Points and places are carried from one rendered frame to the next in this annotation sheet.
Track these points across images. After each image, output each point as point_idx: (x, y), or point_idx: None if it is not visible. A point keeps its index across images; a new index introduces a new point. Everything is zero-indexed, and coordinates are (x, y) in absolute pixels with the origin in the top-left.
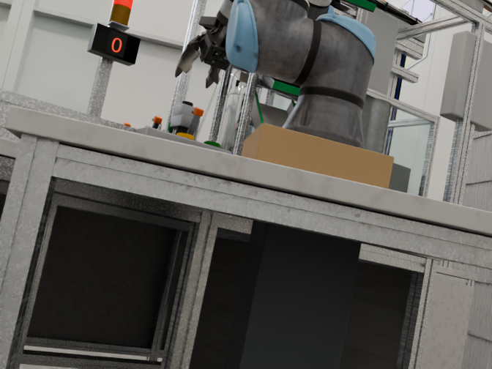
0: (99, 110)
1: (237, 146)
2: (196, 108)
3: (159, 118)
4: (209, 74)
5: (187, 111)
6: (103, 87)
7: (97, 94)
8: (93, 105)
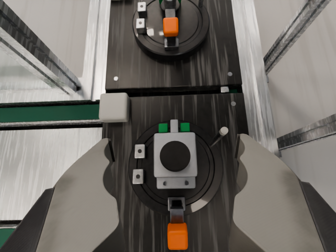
0: (49, 73)
1: (321, 133)
2: (167, 243)
3: (170, 33)
4: (238, 184)
5: (170, 177)
6: (13, 45)
7: (19, 57)
8: (31, 70)
